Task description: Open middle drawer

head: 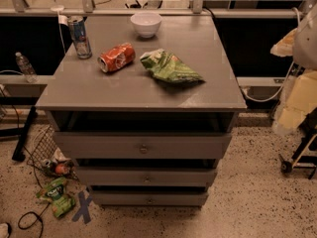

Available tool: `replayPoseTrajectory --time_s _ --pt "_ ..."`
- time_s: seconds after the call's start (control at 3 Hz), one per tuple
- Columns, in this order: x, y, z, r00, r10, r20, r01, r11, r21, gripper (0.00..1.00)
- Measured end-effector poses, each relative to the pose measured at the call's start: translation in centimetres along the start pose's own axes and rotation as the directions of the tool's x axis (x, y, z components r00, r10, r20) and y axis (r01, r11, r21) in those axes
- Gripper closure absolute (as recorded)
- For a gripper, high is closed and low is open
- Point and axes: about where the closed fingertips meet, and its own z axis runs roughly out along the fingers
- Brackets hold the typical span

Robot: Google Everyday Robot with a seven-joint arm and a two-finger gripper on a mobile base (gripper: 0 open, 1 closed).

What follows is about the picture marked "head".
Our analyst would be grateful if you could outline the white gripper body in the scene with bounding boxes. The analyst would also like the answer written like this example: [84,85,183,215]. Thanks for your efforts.
[271,70,317,136]

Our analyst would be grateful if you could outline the grey drawer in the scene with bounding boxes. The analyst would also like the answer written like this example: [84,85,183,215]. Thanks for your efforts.
[91,191,208,206]
[53,132,232,159]
[75,167,217,186]

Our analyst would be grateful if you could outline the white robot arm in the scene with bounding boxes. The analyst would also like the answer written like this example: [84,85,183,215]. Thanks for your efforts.
[270,5,317,135]

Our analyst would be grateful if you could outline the grey drawer cabinet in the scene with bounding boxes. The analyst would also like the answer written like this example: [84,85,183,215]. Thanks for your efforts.
[37,16,246,194]

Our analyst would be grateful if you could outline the grey bottom drawer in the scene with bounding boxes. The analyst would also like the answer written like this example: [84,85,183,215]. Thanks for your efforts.
[91,191,208,206]

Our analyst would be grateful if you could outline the grey top drawer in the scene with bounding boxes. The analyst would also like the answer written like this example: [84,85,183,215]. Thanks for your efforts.
[53,132,232,159]

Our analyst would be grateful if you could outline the black wheeled cart base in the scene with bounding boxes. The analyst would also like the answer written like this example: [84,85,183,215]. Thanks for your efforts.
[279,110,317,179]

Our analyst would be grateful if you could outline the green chip bag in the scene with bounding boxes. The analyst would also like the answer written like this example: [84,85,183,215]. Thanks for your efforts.
[140,49,203,83]

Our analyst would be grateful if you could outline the white bowl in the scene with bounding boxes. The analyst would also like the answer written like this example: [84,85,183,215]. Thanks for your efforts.
[130,12,162,38]

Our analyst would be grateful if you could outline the crushed orange soda can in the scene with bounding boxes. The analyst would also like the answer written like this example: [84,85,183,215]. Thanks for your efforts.
[97,43,136,73]

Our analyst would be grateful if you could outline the tall blue energy can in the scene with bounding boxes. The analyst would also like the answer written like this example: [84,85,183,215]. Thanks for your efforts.
[67,16,92,60]

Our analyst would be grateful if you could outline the blue tape cross mark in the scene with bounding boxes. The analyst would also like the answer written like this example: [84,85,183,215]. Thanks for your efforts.
[72,191,92,224]

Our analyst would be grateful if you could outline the green snack bag on floor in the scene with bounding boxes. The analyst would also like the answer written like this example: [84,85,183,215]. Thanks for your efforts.
[36,177,75,218]

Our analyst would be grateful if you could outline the clear plastic water bottle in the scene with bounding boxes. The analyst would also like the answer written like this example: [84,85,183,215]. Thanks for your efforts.
[15,52,38,83]

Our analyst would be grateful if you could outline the black stand leg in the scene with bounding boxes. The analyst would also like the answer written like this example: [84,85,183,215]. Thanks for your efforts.
[12,106,37,162]

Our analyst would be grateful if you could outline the white hanging cable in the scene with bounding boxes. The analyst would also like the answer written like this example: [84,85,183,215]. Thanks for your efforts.
[241,59,295,103]

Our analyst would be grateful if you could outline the wire basket with trash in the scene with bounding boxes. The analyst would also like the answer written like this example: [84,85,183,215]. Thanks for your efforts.
[27,126,77,179]

